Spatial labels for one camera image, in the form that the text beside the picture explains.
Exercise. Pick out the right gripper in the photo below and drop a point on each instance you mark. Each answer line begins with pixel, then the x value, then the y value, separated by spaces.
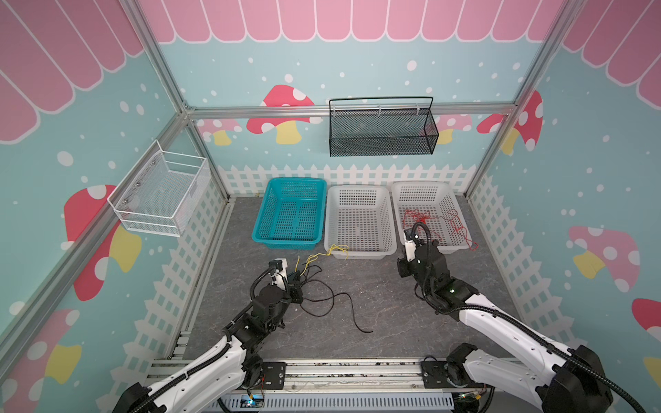
pixel 419 250

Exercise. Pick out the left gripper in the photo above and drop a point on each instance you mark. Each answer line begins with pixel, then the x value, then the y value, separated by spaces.
pixel 293 286

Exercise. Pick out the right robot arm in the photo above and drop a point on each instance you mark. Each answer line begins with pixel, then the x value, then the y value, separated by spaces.
pixel 549 375

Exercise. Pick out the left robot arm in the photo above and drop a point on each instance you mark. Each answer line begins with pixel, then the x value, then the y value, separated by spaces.
pixel 233 363

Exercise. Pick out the middle white plastic basket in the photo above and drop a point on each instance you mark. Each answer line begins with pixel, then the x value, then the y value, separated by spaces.
pixel 359 223

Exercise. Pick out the white plastic basket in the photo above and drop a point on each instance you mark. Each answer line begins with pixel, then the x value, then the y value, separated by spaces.
pixel 435 205
pixel 359 223

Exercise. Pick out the right white plastic basket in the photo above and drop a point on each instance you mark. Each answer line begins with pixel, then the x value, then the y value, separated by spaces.
pixel 435 205

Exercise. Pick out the teal plastic basket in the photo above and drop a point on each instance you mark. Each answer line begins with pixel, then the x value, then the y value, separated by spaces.
pixel 292 214

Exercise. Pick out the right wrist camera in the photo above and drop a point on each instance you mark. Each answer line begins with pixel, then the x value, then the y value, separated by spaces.
pixel 411 244

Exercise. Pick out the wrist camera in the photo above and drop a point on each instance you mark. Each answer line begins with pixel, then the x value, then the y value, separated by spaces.
pixel 278 273
pixel 411 244

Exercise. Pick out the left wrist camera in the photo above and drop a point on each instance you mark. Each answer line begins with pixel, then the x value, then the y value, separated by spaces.
pixel 278 273

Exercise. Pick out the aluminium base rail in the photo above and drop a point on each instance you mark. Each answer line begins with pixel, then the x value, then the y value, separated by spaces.
pixel 353 386

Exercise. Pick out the black wire mesh wall basket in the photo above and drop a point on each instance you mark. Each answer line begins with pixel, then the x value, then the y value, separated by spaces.
pixel 382 126

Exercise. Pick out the white wire mesh wall basket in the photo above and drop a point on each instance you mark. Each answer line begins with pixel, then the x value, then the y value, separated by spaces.
pixel 160 194

